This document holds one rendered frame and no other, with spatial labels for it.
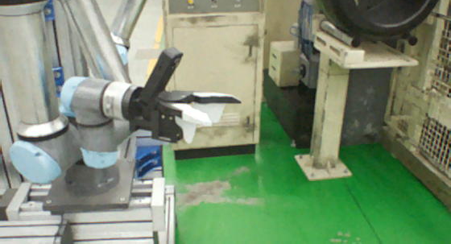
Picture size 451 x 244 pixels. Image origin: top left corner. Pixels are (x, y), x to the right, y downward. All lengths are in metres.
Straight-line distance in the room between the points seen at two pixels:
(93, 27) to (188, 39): 1.40
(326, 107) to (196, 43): 0.80
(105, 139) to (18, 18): 0.29
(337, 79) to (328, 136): 0.35
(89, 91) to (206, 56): 1.57
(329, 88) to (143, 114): 1.64
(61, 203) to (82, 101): 0.37
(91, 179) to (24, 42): 0.41
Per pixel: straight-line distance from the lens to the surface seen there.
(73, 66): 1.27
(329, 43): 2.01
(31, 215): 1.24
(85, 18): 0.96
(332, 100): 2.37
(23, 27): 0.90
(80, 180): 1.13
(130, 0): 1.63
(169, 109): 0.71
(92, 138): 0.88
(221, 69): 2.40
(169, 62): 0.75
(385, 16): 2.20
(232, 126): 2.55
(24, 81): 0.93
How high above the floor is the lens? 1.37
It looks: 25 degrees down
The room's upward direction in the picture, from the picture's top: straight up
